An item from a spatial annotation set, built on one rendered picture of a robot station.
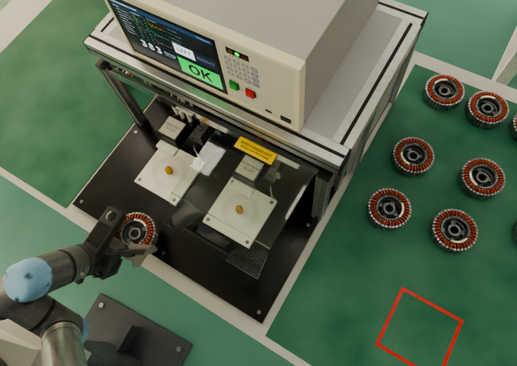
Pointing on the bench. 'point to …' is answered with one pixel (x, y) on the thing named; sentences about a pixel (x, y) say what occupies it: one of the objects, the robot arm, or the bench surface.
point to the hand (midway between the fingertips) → (137, 234)
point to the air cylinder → (201, 134)
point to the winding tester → (259, 31)
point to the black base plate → (137, 197)
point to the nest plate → (149, 175)
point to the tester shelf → (375, 34)
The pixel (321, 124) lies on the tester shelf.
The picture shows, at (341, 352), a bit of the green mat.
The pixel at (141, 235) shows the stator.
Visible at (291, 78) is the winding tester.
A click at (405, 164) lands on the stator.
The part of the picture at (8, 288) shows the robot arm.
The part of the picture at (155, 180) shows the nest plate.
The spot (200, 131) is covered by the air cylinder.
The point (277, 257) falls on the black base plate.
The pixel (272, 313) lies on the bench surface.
